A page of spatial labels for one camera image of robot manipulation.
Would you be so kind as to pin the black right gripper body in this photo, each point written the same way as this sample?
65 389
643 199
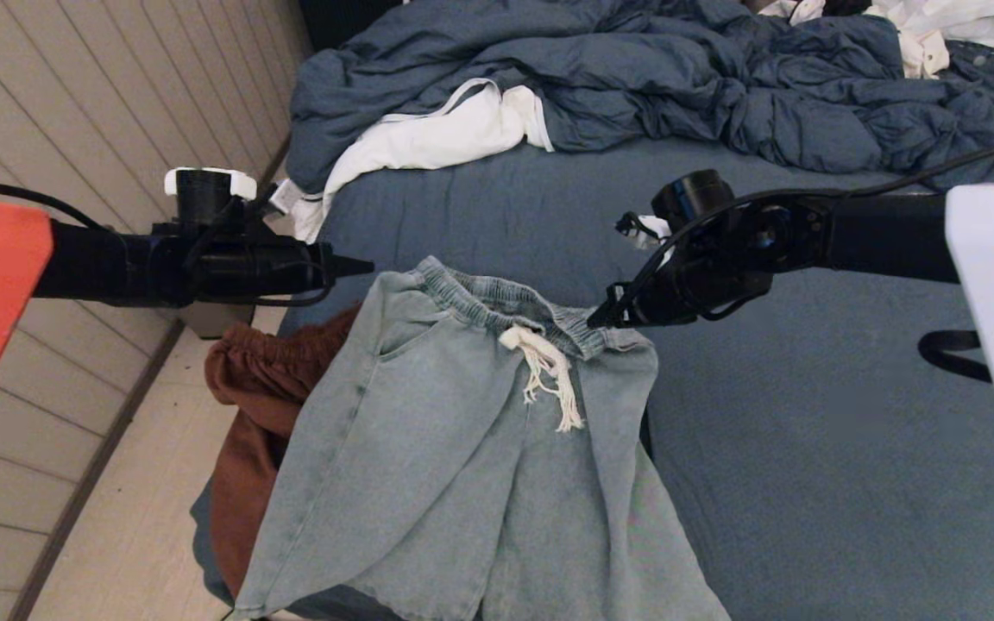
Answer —
704 276

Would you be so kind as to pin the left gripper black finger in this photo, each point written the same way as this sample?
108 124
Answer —
349 263
349 272

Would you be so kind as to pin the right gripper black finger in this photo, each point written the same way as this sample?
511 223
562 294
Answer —
611 312
613 323

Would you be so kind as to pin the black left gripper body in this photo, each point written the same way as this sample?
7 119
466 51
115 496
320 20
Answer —
221 267

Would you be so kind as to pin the brown shorts with white print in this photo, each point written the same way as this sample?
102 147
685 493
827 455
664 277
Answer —
264 379

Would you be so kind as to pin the light blue denim shorts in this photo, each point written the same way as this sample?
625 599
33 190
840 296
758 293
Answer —
462 483

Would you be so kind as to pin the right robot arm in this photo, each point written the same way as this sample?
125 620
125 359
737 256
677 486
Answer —
894 233

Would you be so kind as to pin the white clothes pile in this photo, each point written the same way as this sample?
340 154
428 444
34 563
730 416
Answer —
937 26

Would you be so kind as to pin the brown trash bin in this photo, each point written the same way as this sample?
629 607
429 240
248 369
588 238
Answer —
217 321

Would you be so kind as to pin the crumpled blue duvet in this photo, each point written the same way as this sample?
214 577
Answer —
635 69

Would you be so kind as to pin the bed with blue sheet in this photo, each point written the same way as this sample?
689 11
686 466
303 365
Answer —
808 474

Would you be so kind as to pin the black furniture panel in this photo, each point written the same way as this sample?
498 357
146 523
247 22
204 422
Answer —
342 21

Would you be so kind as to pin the black garment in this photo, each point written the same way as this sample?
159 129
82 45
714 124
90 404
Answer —
844 7

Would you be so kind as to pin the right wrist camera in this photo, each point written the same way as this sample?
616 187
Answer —
691 194

